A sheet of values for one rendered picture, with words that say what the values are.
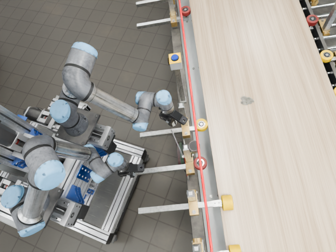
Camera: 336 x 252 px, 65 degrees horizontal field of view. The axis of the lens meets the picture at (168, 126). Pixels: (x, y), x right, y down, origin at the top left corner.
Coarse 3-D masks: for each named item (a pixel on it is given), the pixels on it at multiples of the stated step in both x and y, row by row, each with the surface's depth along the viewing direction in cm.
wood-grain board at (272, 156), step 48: (192, 0) 212; (240, 0) 205; (288, 0) 198; (240, 48) 187; (288, 48) 182; (240, 96) 173; (288, 96) 168; (240, 144) 160; (288, 144) 156; (240, 192) 149; (288, 192) 145; (240, 240) 140; (288, 240) 136
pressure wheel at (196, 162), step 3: (201, 156) 160; (195, 159) 160; (201, 159) 160; (204, 159) 159; (195, 162) 159; (198, 162) 159; (201, 162) 159; (204, 162) 158; (195, 165) 158; (198, 165) 158; (204, 165) 158; (198, 168) 158; (204, 168) 160
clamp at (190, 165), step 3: (192, 156) 165; (192, 159) 164; (186, 162) 164; (189, 162) 163; (192, 162) 163; (186, 165) 163; (189, 165) 163; (192, 165) 162; (186, 168) 162; (189, 168) 162; (192, 168) 162; (186, 171) 162; (192, 171) 161; (189, 174) 164; (192, 174) 165
